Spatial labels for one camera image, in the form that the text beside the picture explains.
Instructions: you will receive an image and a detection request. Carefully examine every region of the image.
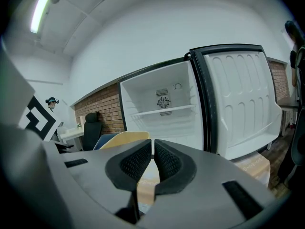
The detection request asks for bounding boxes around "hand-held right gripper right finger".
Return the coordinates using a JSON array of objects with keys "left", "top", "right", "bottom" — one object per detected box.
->
[{"left": 138, "top": 139, "right": 277, "bottom": 229}]

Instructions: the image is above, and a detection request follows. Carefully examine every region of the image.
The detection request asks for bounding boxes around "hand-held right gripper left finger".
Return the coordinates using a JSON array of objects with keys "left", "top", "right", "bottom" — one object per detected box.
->
[{"left": 61, "top": 139, "right": 153, "bottom": 229}]

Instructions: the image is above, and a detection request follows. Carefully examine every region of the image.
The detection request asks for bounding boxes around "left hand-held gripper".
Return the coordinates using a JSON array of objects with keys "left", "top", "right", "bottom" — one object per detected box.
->
[{"left": 0, "top": 41, "right": 72, "bottom": 229}]

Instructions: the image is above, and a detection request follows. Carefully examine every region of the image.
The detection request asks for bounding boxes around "blue chair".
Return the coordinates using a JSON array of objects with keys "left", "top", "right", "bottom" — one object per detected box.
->
[{"left": 92, "top": 134, "right": 120, "bottom": 151}]

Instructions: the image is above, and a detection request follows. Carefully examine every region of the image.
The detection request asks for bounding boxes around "white desk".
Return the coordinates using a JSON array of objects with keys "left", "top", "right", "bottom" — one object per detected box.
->
[{"left": 59, "top": 127, "right": 85, "bottom": 152}]

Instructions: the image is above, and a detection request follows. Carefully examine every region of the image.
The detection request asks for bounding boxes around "ceiling tube light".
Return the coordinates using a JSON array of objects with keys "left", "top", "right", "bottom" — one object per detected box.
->
[{"left": 30, "top": 0, "right": 59, "bottom": 34}]

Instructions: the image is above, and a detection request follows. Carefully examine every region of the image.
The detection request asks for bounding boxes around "black grey office chair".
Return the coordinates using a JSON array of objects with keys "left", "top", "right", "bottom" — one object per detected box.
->
[{"left": 277, "top": 108, "right": 305, "bottom": 188}]

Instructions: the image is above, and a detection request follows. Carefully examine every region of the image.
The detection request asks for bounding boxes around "white side table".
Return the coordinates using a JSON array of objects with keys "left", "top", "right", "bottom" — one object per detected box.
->
[{"left": 277, "top": 104, "right": 299, "bottom": 137}]

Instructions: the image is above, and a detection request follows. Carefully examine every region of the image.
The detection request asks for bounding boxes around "white fridge shelf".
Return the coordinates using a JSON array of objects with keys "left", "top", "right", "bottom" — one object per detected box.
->
[{"left": 130, "top": 104, "right": 198, "bottom": 117}]

